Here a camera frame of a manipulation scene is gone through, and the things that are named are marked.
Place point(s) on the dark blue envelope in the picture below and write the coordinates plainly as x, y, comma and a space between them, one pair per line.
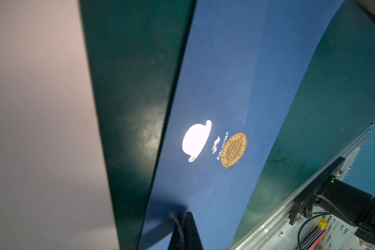
243, 64

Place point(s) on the pink envelope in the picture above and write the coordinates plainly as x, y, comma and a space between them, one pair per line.
54, 192

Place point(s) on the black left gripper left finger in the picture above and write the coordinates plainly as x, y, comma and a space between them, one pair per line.
177, 238

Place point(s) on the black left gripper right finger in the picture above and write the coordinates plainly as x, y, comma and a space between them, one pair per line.
192, 238

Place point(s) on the aluminium rail front frame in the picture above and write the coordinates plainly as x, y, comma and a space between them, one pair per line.
276, 227

